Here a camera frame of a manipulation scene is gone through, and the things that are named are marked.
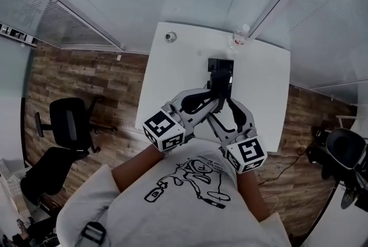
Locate grey printed t-shirt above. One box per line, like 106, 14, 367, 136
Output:
56, 138, 291, 247

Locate person's left forearm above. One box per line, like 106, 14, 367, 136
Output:
111, 144, 166, 192

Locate person's right forearm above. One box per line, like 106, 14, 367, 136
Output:
237, 171, 271, 222

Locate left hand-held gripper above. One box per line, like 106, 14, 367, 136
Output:
142, 87, 224, 153

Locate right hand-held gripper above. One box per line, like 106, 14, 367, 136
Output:
206, 98, 268, 175

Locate black office chair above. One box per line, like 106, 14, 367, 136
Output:
20, 96, 119, 205

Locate black phone handset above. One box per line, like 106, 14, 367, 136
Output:
208, 69, 232, 103

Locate black strap buckle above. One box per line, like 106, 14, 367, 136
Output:
81, 221, 107, 247

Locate grey cable grommet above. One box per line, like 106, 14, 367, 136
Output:
164, 30, 178, 43

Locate black phone base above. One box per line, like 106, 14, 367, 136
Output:
207, 57, 235, 97

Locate white table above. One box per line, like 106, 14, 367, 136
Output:
135, 21, 291, 153

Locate clear water bottle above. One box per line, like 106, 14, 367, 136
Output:
228, 24, 251, 51

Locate shelf of binders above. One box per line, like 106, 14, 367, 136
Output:
0, 23, 38, 47

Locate black floor cable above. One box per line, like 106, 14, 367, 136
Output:
257, 148, 305, 186

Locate dark equipment pile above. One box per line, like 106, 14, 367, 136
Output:
11, 211, 61, 247

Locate white curved desk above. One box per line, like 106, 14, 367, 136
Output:
301, 179, 368, 247

